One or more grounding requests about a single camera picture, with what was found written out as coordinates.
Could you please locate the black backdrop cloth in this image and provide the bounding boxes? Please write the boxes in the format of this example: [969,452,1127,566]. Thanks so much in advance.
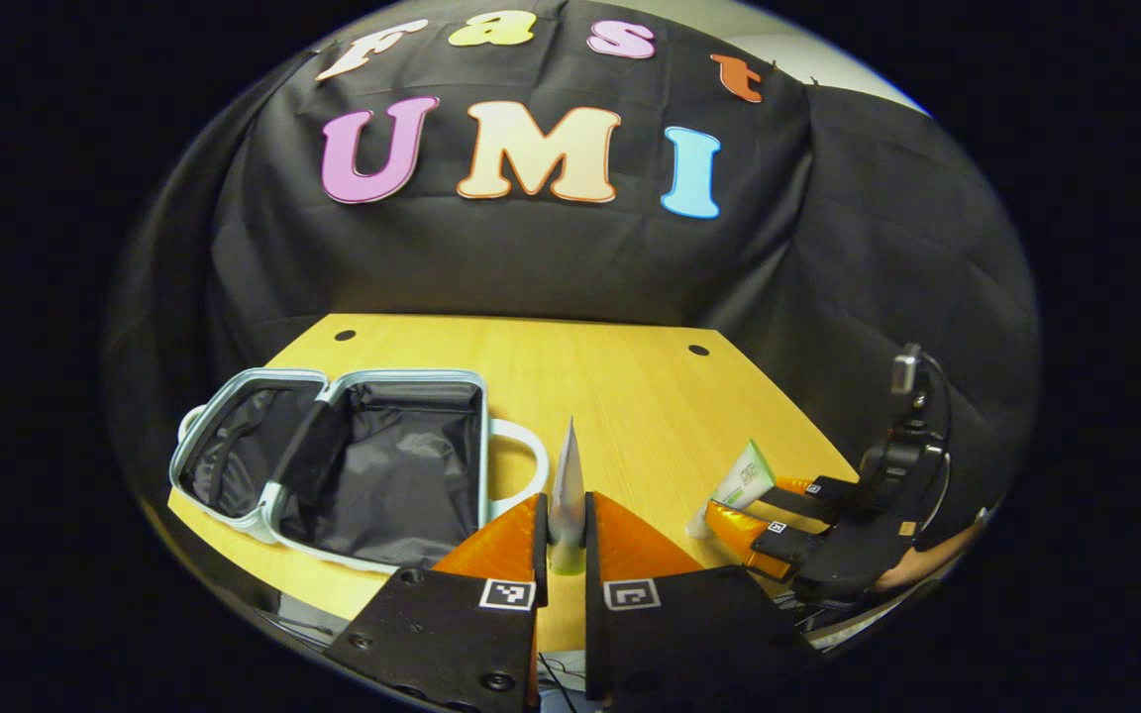
[103,0,1042,635]

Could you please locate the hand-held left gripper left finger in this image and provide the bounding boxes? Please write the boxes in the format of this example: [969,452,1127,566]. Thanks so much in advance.
[323,492,550,713]

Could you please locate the silver skin care tube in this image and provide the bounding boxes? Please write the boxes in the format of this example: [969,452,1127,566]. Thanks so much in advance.
[548,416,589,577]

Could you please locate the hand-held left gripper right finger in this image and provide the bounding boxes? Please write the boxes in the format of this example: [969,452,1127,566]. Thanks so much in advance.
[583,490,824,713]

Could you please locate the white green skin care tube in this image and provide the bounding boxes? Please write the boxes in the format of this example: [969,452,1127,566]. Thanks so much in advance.
[684,438,778,542]

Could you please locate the light blue suitcase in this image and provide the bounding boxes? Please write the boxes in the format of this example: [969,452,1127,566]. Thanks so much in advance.
[167,367,552,577]

